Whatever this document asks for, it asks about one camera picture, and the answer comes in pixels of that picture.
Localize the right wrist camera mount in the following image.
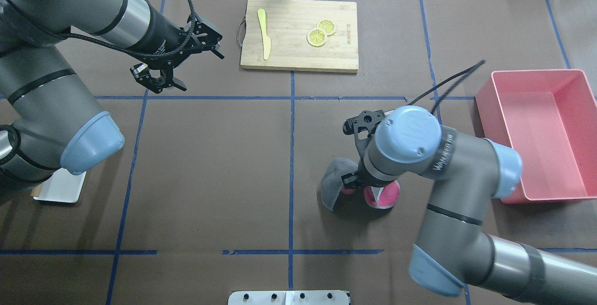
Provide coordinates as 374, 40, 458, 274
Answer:
342, 110, 387, 158

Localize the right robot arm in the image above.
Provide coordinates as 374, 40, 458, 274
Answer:
342, 105, 597, 305

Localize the lemon slice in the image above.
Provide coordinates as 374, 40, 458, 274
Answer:
315, 20, 337, 36
305, 27, 328, 47

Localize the pink plastic bin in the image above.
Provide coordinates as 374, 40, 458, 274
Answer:
475, 69, 597, 204

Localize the white rack tray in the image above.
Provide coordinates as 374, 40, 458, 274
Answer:
30, 169, 87, 204

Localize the white camera pole base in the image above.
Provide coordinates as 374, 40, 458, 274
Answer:
228, 290, 352, 305

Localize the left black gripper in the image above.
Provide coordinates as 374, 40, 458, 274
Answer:
130, 14, 225, 93

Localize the bamboo cutting board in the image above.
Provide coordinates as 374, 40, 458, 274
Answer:
240, 0, 360, 74

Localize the lemon slice far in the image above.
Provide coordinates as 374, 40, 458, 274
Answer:
315, 20, 337, 36

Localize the grey pink towel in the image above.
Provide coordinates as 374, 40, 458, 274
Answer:
319, 158, 401, 211

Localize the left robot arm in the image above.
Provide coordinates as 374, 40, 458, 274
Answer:
0, 0, 222, 201

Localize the yellow plastic knife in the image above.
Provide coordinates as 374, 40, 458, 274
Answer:
257, 9, 271, 61

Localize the lemon slice near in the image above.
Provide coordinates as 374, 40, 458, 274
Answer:
305, 27, 328, 47

